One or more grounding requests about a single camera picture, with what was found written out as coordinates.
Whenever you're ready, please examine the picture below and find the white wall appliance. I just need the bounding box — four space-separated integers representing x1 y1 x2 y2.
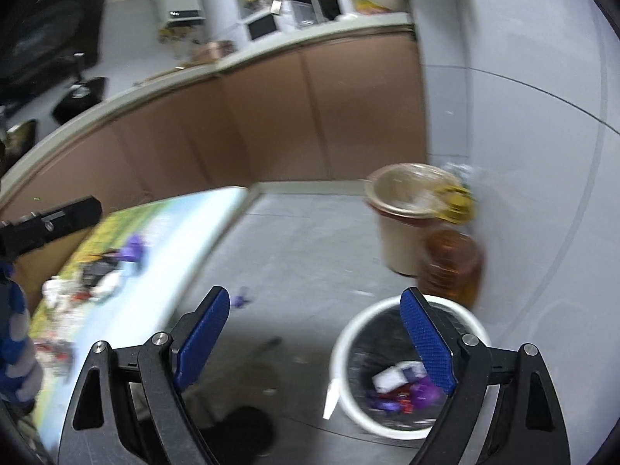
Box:
161 0 205 29

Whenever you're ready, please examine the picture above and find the white paper scrap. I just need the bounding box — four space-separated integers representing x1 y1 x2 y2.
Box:
372 361 423 393

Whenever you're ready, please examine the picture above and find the white microwave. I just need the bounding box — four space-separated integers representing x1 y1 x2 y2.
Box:
243 12 282 42

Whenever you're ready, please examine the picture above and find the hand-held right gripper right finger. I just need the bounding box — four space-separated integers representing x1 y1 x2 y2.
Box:
400 287 571 465

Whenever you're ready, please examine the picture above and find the white crumpled tissue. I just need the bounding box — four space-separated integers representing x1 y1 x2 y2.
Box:
92 271 127 301
41 277 73 308

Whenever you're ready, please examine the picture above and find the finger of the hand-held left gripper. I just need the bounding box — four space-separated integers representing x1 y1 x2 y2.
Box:
36 196 103 244

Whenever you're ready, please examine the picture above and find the amber oil bottle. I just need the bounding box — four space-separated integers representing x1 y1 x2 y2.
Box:
417 230 485 310

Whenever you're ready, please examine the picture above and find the brown kitchen cabinet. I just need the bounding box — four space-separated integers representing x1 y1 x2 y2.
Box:
0 29 431 233

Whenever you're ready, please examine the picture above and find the landscape printed table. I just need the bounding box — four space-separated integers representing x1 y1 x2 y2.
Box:
25 186 263 449

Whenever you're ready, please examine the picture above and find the white trash bin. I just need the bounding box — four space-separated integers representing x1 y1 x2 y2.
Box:
330 295 492 441

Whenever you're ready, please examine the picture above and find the yellow wrapper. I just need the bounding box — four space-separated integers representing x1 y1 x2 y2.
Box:
436 185 478 224

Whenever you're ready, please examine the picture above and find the black slipper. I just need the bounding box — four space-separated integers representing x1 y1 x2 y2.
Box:
200 407 275 460

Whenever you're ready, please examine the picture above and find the beige trash bin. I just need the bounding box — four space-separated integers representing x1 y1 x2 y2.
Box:
364 164 478 277

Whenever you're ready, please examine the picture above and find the black bin liner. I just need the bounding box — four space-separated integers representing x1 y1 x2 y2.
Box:
346 306 478 431

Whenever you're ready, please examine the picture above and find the red wrapper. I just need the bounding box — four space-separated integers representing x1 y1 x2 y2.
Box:
33 335 76 366
385 382 415 405

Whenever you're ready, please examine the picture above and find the black wrapper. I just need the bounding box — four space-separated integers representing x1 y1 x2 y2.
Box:
80 258 122 286

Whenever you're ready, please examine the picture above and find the black pot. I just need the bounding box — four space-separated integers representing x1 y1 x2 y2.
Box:
51 76 109 125

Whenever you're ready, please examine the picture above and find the grey kitchen countertop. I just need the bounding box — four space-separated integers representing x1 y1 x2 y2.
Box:
0 12 416 195

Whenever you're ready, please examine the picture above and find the black range hood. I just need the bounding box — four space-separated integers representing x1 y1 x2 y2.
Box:
0 0 106 95

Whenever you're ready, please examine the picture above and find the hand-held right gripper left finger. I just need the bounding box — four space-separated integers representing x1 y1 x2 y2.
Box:
57 286 231 465

